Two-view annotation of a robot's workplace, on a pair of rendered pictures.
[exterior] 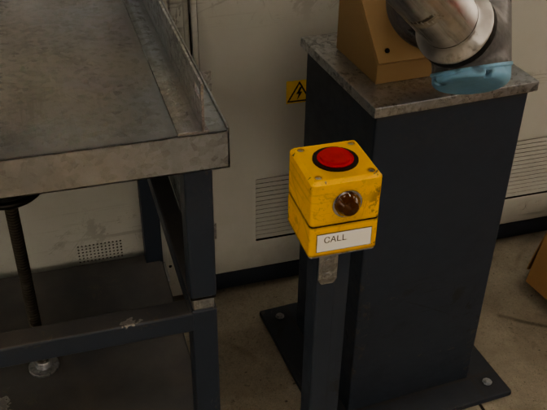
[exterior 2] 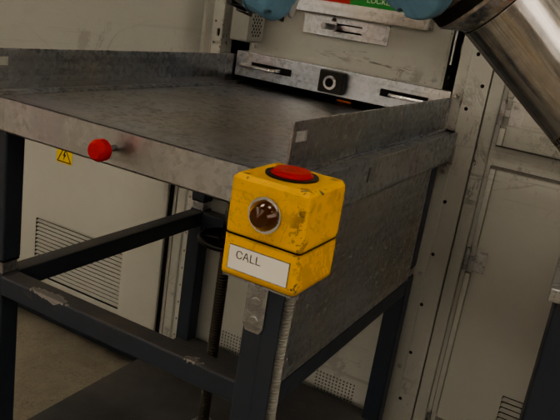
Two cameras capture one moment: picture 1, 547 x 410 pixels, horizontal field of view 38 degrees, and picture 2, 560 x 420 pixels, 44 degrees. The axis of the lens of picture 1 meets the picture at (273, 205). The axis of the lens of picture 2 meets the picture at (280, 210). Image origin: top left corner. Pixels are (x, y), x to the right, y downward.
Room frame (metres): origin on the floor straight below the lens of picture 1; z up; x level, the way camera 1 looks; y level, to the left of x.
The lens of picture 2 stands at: (0.29, -0.49, 1.05)
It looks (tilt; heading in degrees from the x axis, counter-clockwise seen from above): 17 degrees down; 44
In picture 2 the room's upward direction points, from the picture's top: 9 degrees clockwise
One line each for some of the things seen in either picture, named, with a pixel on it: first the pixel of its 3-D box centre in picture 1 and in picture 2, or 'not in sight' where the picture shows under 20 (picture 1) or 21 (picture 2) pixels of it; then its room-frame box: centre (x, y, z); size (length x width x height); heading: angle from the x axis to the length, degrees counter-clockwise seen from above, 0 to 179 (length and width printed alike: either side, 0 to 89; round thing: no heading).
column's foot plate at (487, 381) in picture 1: (378, 349); not in sight; (1.35, -0.25, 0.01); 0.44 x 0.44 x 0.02; 21
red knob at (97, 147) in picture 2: not in sight; (104, 149); (0.78, 0.35, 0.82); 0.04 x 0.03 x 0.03; 17
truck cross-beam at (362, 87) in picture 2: not in sight; (338, 82); (1.50, 0.57, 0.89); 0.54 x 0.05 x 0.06; 107
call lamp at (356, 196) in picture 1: (349, 206); (261, 216); (0.69, -0.08, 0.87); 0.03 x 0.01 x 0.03; 107
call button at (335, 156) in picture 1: (334, 161); (291, 177); (0.73, -0.07, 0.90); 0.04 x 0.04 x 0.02
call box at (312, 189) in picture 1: (332, 198); (283, 226); (0.73, -0.07, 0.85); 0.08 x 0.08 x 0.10; 17
